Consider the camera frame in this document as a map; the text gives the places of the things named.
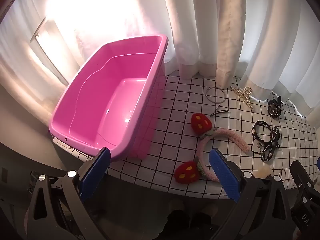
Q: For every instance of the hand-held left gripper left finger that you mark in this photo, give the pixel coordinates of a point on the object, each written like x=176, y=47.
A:
x=98, y=173

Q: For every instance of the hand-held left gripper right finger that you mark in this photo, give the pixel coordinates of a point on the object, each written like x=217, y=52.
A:
x=225, y=175

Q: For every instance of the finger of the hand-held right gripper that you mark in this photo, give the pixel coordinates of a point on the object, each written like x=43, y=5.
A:
x=303, y=180
x=318, y=163

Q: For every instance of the pink headband with red strawberries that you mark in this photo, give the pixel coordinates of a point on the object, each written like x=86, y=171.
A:
x=232, y=136

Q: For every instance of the thin dark hair clip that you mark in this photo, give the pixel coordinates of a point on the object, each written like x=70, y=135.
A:
x=221, y=111

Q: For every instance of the black sport watch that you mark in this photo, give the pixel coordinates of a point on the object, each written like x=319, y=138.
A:
x=273, y=110

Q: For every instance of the pink plastic basin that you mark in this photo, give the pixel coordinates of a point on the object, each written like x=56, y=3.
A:
x=120, y=100

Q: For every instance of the cream hair accessory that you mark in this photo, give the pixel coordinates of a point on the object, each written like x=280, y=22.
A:
x=264, y=173

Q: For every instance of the silver bangle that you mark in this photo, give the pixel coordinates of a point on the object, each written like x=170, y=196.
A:
x=208, y=97

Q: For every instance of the pearl hair claw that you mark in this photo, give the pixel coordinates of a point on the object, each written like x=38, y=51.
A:
x=243, y=96

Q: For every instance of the white grid tablecloth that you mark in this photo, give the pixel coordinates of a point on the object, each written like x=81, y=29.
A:
x=180, y=100

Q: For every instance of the beige curtain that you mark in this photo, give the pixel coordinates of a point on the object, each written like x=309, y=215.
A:
x=226, y=62

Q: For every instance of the white sheer curtain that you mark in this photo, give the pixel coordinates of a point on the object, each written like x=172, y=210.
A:
x=262, y=42

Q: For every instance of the white window frame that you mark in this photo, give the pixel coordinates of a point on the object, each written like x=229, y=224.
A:
x=41, y=31

